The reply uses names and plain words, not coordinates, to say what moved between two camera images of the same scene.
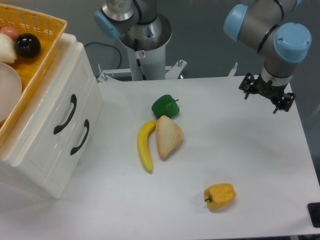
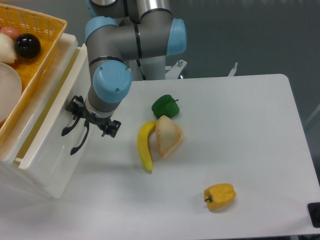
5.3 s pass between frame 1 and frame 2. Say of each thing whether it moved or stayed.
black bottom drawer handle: stayed
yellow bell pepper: stayed
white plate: stayed
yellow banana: stayed
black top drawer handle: moved
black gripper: moved
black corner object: stayed
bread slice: stayed
